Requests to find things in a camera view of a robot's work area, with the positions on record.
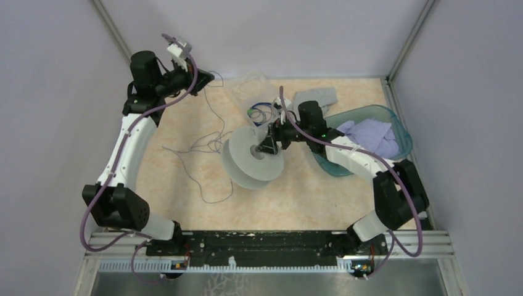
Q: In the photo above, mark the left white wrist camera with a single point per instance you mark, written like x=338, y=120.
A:
x=179, y=50

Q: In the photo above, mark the grey towel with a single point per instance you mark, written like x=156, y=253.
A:
x=325, y=97

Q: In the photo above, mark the white slotted cable duct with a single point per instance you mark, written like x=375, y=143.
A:
x=173, y=266

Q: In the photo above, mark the aluminium frame rail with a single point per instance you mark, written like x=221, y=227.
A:
x=435, y=245

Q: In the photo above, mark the teal plastic basin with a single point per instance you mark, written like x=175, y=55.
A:
x=380, y=113

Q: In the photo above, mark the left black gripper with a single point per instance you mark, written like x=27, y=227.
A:
x=202, y=78

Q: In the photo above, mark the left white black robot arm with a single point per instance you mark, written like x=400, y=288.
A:
x=112, y=201

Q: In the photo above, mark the white perforated cable spool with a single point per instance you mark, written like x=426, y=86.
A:
x=244, y=165

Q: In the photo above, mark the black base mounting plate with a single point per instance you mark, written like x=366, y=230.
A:
x=271, y=249

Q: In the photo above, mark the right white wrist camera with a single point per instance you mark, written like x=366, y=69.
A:
x=283, y=106

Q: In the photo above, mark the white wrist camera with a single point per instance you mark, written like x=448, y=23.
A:
x=283, y=106
x=179, y=50

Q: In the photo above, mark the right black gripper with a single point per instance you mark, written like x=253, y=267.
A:
x=278, y=132

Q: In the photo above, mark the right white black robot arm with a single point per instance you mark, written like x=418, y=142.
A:
x=399, y=195

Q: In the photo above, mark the lavender cloth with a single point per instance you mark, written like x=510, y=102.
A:
x=373, y=135

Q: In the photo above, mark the clear plastic container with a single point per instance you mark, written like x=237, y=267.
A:
x=253, y=94

